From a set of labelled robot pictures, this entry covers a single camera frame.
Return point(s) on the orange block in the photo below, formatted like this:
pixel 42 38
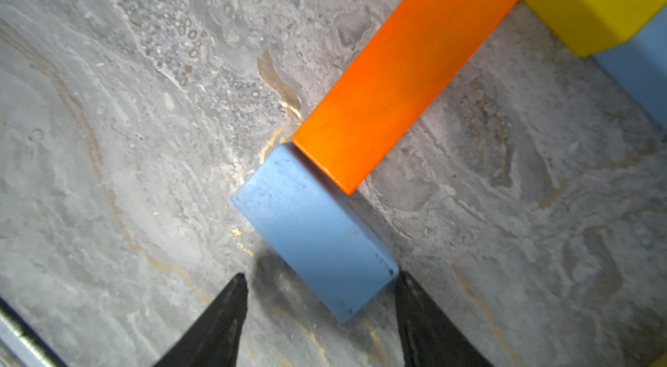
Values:
pixel 408 62

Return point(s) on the light blue block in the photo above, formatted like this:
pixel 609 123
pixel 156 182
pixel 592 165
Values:
pixel 639 66
pixel 306 219

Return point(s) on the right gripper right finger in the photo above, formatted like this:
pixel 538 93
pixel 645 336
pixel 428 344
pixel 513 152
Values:
pixel 428 337

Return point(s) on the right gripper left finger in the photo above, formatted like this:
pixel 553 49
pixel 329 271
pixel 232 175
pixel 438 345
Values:
pixel 215 337

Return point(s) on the aluminium front rail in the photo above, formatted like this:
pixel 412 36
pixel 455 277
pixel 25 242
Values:
pixel 21 345

